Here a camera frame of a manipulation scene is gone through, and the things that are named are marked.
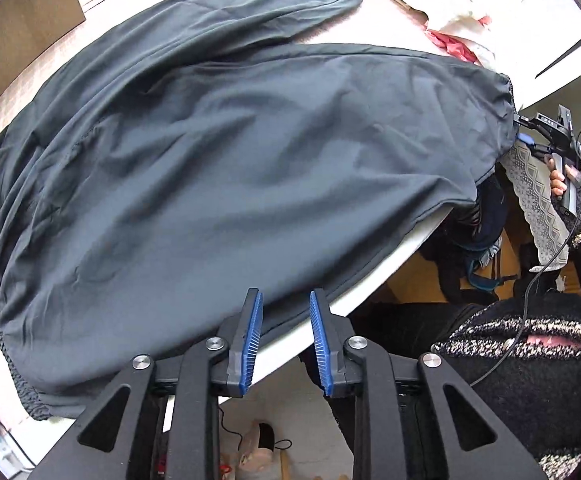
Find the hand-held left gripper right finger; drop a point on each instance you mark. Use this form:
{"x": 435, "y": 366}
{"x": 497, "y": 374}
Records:
{"x": 320, "y": 345}

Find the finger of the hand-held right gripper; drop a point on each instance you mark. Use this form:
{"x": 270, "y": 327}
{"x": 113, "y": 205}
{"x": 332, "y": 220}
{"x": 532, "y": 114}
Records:
{"x": 523, "y": 121}
{"x": 526, "y": 139}

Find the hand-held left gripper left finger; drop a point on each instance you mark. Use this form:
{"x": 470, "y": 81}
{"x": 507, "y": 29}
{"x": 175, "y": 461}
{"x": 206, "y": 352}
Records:
{"x": 250, "y": 340}

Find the dark grey pants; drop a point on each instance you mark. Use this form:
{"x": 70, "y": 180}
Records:
{"x": 210, "y": 160}

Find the person's right hand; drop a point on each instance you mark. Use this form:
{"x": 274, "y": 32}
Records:
{"x": 556, "y": 180}

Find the white lace cloth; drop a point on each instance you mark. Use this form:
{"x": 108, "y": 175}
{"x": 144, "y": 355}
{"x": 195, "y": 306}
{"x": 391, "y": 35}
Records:
{"x": 538, "y": 200}

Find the beige slipper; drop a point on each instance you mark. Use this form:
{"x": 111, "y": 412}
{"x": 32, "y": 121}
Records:
{"x": 260, "y": 440}

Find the dark backpack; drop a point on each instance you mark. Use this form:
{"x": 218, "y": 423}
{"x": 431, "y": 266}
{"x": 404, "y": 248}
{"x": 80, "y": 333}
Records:
{"x": 480, "y": 230}

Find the red cloth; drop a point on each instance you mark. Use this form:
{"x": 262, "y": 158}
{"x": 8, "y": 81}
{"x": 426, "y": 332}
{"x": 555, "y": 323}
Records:
{"x": 450, "y": 44}

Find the white cloth pile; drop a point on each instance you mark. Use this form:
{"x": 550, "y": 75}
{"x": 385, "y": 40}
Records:
{"x": 463, "y": 7}

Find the person's black knit sweater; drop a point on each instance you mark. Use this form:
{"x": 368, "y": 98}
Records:
{"x": 535, "y": 385}

